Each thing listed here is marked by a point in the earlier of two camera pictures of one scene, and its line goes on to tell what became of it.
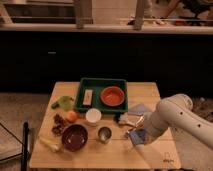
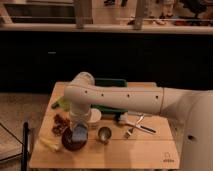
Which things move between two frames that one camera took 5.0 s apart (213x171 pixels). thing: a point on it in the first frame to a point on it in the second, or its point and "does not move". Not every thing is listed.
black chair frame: x=25 y=146 does not move
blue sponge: x=138 y=136 to x=79 y=134
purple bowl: x=74 y=137 does not move
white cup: x=93 y=115 does not move
